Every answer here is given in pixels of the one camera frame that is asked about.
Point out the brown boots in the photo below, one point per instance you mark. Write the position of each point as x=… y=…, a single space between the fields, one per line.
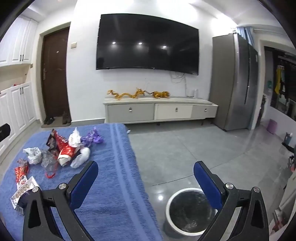
x=65 y=118

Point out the white router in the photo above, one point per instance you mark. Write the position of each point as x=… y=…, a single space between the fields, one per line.
x=193 y=93

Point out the golden dragon ornament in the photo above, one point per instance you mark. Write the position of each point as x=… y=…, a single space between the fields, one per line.
x=116 y=95
x=138 y=93

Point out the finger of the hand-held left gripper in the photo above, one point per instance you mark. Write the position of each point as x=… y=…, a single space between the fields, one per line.
x=4 y=132

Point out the purple plastic wrapper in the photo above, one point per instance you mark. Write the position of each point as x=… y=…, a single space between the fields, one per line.
x=99 y=140
x=87 y=141
x=94 y=132

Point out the blue fluffy blanket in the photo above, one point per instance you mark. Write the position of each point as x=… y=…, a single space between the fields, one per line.
x=120 y=173

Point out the beige light switch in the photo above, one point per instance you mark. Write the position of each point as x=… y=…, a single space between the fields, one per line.
x=73 y=45

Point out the black shoes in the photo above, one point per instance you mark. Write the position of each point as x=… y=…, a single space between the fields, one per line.
x=49 y=120

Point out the dark red snack wrapper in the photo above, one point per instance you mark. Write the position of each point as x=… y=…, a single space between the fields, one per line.
x=52 y=140

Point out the white translucent plastic bag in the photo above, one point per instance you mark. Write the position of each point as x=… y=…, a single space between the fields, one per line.
x=81 y=157

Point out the clear crumpled plastic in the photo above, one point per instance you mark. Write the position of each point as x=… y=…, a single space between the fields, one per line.
x=48 y=161

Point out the white wall cupboard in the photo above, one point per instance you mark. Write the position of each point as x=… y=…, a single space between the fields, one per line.
x=16 y=41

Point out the white round trash bin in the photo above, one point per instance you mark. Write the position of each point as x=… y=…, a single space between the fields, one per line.
x=185 y=208

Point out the grey door mat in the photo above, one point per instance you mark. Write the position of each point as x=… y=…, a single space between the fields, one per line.
x=56 y=125

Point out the golden tiger ornament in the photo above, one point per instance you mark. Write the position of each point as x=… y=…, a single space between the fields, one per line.
x=160 y=94

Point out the white printed plastic bag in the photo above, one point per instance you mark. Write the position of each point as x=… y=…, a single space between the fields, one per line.
x=33 y=155

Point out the yellow hanging cloth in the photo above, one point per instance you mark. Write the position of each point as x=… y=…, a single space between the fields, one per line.
x=278 y=81

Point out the brown entrance door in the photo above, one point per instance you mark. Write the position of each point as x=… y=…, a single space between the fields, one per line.
x=55 y=76

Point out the white blister pack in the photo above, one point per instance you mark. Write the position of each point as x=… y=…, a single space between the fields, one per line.
x=24 y=187

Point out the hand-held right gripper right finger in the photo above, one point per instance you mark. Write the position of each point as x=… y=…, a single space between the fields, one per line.
x=208 y=183

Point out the red and white snack bag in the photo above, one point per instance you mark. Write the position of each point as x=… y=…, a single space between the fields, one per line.
x=67 y=151

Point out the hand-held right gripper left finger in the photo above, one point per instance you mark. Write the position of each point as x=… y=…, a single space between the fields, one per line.
x=84 y=183

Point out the white grey television cabinet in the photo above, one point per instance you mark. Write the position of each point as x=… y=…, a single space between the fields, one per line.
x=130 y=110

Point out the black wall television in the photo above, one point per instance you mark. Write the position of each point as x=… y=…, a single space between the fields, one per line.
x=148 y=44

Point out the grey refrigerator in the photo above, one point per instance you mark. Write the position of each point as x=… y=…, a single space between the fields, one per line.
x=231 y=81

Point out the white base cupboard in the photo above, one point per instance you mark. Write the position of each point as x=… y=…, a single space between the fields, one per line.
x=20 y=109

